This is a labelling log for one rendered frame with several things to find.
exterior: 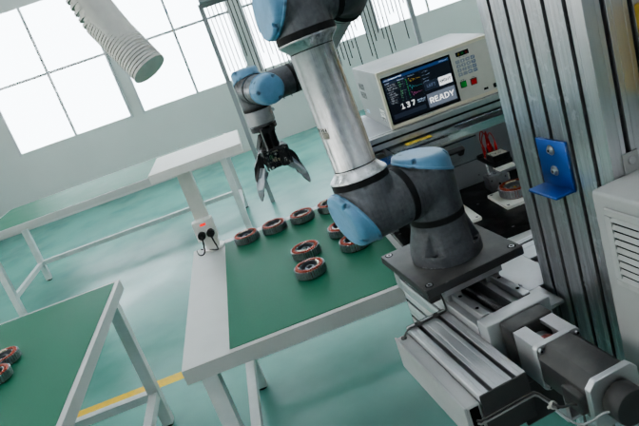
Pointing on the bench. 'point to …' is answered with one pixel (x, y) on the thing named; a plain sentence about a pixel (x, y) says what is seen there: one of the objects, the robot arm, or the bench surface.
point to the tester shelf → (383, 138)
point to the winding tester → (368, 85)
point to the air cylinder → (494, 180)
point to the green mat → (270, 283)
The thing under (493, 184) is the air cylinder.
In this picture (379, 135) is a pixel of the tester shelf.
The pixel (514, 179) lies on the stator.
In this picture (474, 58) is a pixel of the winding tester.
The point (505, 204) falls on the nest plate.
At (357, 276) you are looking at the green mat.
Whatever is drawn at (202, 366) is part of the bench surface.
